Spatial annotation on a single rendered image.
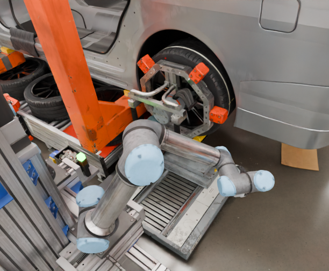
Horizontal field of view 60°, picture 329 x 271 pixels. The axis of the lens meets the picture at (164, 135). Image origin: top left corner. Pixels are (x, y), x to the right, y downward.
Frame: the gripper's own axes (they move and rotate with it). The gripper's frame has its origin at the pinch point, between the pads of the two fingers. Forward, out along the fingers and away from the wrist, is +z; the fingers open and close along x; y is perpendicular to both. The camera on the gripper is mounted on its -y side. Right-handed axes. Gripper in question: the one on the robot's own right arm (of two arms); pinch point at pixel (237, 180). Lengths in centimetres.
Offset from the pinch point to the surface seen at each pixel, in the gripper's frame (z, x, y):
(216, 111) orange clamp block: 31, -41, -8
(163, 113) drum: 38, -48, 22
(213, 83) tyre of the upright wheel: 25, -57, -9
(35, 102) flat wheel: 142, -106, 127
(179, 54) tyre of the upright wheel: 27, -79, 7
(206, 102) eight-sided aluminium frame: 28, -47, -3
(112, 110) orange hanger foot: 73, -65, 55
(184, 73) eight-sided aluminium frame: 24, -65, 7
